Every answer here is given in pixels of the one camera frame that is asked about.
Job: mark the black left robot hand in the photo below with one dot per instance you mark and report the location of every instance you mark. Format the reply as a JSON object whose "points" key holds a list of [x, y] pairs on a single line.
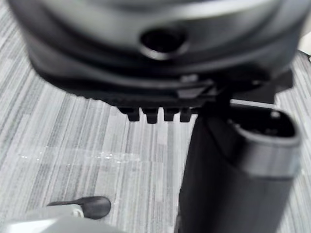
{"points": [[155, 60]]}

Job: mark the white furniture base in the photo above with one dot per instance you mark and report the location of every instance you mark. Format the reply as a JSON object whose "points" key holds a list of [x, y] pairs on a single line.
{"points": [[305, 47]]}

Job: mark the silver robot leg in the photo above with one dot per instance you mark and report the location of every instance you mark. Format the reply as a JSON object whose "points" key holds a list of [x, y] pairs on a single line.
{"points": [[56, 222]]}

